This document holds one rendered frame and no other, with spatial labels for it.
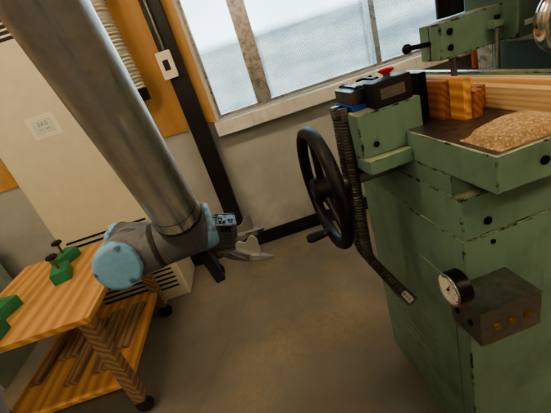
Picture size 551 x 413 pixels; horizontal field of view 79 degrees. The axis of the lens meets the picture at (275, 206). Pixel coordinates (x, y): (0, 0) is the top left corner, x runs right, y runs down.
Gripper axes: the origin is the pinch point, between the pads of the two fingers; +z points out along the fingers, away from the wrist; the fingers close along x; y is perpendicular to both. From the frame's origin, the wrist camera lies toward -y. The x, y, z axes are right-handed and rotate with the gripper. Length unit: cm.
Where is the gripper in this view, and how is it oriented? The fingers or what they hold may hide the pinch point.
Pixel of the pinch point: (269, 243)
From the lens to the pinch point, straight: 84.4
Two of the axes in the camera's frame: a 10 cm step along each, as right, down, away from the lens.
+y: 0.5, -9.3, -3.6
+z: 9.8, -0.2, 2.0
